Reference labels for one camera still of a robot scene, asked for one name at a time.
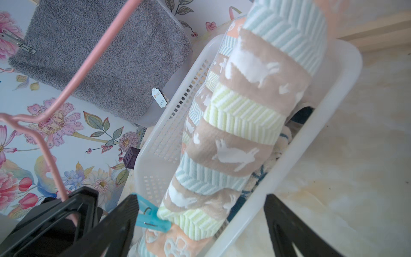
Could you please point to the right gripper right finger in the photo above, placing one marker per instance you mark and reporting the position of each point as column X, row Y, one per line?
column 290, row 234

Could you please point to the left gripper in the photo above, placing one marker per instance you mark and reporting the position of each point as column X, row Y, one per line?
column 53, row 226

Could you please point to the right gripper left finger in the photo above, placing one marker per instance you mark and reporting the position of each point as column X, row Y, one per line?
column 111, row 237

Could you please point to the teal clothespin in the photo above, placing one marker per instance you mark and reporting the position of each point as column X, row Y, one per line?
column 147, row 216

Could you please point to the pink wire hanger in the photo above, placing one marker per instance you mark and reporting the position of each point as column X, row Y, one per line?
column 102, row 45

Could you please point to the pastel striped bunny towel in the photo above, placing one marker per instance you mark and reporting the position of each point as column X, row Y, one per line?
column 265, row 63

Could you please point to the clear clothespin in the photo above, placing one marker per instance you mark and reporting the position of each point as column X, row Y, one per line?
column 18, row 41

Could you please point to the grey terry towel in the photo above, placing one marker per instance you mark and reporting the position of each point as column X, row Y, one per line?
column 151, row 51

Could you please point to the purple cube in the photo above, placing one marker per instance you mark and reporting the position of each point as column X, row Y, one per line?
column 130, row 157

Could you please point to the white perforated plastic basket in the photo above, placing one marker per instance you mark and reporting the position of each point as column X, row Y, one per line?
column 160, row 155

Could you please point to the wooden clothes rack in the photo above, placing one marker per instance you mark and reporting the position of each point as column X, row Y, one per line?
column 382, row 33

